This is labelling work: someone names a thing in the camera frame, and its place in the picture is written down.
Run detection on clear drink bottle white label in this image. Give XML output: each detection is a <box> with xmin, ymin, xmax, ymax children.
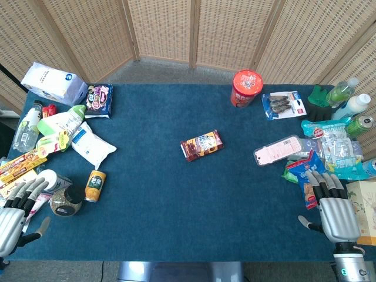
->
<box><xmin>12</xmin><ymin>99</ymin><xmax>43</xmax><ymax>153</ymax></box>

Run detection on blue table cloth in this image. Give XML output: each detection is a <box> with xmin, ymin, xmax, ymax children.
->
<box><xmin>6</xmin><ymin>83</ymin><xmax>376</xmax><ymax>263</ymax></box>

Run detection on dried fish blister pack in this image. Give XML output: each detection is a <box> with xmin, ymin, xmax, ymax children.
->
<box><xmin>261</xmin><ymin>90</ymin><xmax>308</xmax><ymax>121</ymax></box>

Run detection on white paper bag blue logo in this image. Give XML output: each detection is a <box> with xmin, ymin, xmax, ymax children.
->
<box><xmin>20</xmin><ymin>61</ymin><xmax>89</xmax><ymax>106</ymax></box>

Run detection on yellow white flat box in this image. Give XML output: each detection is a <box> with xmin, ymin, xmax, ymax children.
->
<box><xmin>0</xmin><ymin>169</ymin><xmax>39</xmax><ymax>199</ymax></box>

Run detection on pink flat plastic case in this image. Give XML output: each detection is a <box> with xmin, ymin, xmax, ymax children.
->
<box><xmin>253</xmin><ymin>134</ymin><xmax>304</xmax><ymax>167</ymax></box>

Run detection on brown snack packet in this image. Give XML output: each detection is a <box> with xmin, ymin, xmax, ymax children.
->
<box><xmin>180</xmin><ymin>129</ymin><xmax>224</xmax><ymax>163</ymax></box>

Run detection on white plastic bottle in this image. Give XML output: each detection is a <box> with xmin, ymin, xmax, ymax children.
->
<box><xmin>37</xmin><ymin>169</ymin><xmax>73</xmax><ymax>193</ymax></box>

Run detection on white milk bottle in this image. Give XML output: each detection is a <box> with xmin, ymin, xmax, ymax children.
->
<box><xmin>331</xmin><ymin>93</ymin><xmax>372</xmax><ymax>120</ymax></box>

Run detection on green wrapper packet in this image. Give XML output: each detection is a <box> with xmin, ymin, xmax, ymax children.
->
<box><xmin>281</xmin><ymin>167</ymin><xmax>301</xmax><ymax>184</ymax></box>

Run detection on orange curry box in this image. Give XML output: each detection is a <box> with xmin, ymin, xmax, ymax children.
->
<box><xmin>0</xmin><ymin>149</ymin><xmax>48</xmax><ymax>177</ymax></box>

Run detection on green drink can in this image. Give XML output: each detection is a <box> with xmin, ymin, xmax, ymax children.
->
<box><xmin>344</xmin><ymin>114</ymin><xmax>375</xmax><ymax>139</ymax></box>

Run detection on small red can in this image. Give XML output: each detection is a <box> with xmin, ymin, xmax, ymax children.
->
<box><xmin>41</xmin><ymin>103</ymin><xmax>58</xmax><ymax>119</ymax></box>

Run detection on teal snack bag red badge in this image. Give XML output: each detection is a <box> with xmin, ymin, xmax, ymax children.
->
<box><xmin>300</xmin><ymin>116</ymin><xmax>352</xmax><ymax>139</ymax></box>

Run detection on yellow mango drink can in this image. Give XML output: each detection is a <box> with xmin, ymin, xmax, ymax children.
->
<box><xmin>84</xmin><ymin>170</ymin><xmax>107</xmax><ymax>203</ymax></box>

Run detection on blue biscuit snack bag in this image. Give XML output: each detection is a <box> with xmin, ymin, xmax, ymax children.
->
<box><xmin>285</xmin><ymin>149</ymin><xmax>328</xmax><ymax>210</ymax></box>

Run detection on light blue can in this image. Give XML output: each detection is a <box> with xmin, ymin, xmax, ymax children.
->
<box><xmin>361</xmin><ymin>157</ymin><xmax>376</xmax><ymax>178</ymax></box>

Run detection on green clear drink bottle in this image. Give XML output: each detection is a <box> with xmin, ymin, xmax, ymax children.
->
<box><xmin>325</xmin><ymin>76</ymin><xmax>360</xmax><ymax>108</ymax></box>

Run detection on woven bamboo folding screen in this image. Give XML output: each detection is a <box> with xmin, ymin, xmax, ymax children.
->
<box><xmin>0</xmin><ymin>0</ymin><xmax>376</xmax><ymax>163</ymax></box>

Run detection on glass jar black lid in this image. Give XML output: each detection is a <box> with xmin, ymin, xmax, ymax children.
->
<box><xmin>49</xmin><ymin>184</ymin><xmax>86</xmax><ymax>217</ymax></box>

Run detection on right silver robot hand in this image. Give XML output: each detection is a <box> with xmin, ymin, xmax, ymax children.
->
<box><xmin>297</xmin><ymin>170</ymin><xmax>361</xmax><ymax>243</ymax></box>

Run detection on cream floral tissue box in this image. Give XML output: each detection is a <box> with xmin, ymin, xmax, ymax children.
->
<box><xmin>345</xmin><ymin>179</ymin><xmax>376</xmax><ymax>246</ymax></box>

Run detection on pink white tube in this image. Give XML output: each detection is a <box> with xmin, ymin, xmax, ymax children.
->
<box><xmin>21</xmin><ymin>192</ymin><xmax>54</xmax><ymax>233</ymax></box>

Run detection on clear silver sachet pack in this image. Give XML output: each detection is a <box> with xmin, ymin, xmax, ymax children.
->
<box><xmin>311</xmin><ymin>135</ymin><xmax>365</xmax><ymax>165</ymax></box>

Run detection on green white refill pouch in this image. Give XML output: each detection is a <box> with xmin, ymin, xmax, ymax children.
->
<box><xmin>35</xmin><ymin>104</ymin><xmax>87</xmax><ymax>157</ymax></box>

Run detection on white blue pillow packet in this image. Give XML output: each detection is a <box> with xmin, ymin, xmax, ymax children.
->
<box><xmin>70</xmin><ymin>120</ymin><xmax>118</xmax><ymax>170</ymax></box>

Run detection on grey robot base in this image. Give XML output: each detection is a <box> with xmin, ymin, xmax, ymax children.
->
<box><xmin>116</xmin><ymin>260</ymin><xmax>245</xmax><ymax>282</ymax></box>

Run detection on teal white wipes packet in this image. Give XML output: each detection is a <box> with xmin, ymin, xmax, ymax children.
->
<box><xmin>324</xmin><ymin>155</ymin><xmax>371</xmax><ymax>180</ymax></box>

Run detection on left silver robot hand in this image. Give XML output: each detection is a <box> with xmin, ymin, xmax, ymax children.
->
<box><xmin>0</xmin><ymin>177</ymin><xmax>52</xmax><ymax>257</ymax></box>

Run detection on red instant noodle cup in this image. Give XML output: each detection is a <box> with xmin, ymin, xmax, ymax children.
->
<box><xmin>230</xmin><ymin>69</ymin><xmax>264</xmax><ymax>109</ymax></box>

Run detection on purple snack packet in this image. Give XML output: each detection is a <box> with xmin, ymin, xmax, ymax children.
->
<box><xmin>84</xmin><ymin>83</ymin><xmax>114</xmax><ymax>119</ymax></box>

